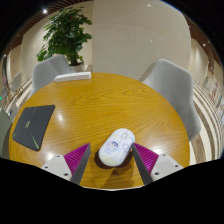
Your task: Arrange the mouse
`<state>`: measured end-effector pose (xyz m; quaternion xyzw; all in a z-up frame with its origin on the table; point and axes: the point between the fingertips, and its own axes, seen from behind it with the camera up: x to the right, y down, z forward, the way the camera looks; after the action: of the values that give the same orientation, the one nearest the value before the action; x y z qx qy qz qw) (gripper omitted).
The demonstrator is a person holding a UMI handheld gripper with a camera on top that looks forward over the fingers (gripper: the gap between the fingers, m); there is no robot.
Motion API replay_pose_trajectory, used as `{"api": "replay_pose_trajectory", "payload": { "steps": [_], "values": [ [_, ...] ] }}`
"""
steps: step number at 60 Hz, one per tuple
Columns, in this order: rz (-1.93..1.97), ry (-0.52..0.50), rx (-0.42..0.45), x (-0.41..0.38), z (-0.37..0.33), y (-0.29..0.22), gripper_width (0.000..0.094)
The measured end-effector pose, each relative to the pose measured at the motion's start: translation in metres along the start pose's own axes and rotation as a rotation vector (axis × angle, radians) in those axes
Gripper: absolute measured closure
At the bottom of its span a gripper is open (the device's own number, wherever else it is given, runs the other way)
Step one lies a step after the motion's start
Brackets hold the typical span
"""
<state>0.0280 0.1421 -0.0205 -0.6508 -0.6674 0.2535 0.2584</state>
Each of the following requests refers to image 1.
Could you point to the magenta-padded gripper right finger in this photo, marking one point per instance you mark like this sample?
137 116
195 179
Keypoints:
147 159

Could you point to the white cartoon-print computer mouse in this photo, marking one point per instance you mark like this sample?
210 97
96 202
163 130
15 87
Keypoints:
116 147

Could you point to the grey-green chair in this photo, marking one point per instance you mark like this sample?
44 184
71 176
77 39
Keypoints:
4 133

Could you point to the white power strip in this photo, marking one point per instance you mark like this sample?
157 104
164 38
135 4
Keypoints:
72 77

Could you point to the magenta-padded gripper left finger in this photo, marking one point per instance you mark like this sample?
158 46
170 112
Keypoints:
76 159

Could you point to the light grey shell chair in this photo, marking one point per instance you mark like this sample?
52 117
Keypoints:
46 71
173 90

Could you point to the dark grey mouse pad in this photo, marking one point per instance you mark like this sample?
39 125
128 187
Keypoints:
33 126

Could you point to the green potted plant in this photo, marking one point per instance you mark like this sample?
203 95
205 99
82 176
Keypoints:
66 33

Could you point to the small white chair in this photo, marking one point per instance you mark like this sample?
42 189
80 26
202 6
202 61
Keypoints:
16 81

